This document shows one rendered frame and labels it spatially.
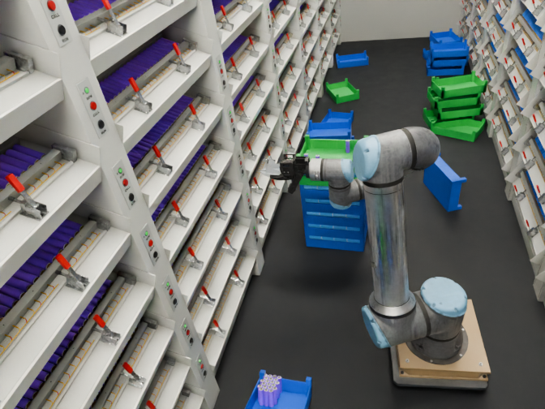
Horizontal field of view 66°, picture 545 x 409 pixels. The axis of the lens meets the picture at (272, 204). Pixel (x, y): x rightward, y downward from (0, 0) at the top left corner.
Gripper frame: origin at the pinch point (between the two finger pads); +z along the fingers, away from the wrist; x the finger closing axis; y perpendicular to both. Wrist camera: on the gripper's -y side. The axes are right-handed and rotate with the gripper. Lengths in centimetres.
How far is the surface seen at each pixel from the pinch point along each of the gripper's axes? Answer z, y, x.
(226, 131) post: 10.5, 21.4, 4.2
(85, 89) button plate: 9, 66, 70
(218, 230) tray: 11.2, -7.1, 29.3
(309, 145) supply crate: -12.1, -8.5, -37.2
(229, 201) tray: 12.3, -6.6, 12.1
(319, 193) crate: -18.7, -23.9, -19.1
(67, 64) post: 9, 72, 72
